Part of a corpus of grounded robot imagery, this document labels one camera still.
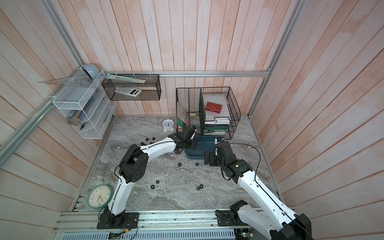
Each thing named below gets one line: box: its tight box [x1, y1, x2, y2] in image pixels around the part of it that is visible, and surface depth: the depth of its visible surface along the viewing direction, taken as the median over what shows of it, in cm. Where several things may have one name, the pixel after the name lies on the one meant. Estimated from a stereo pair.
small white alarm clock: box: [162, 119, 175, 134], surface depth 113 cm
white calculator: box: [115, 87, 142, 97], surface depth 100 cm
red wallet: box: [205, 102, 223, 114], surface depth 97 cm
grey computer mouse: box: [82, 63, 100, 80], surface depth 85 cm
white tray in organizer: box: [204, 117, 231, 125], surface depth 95 cm
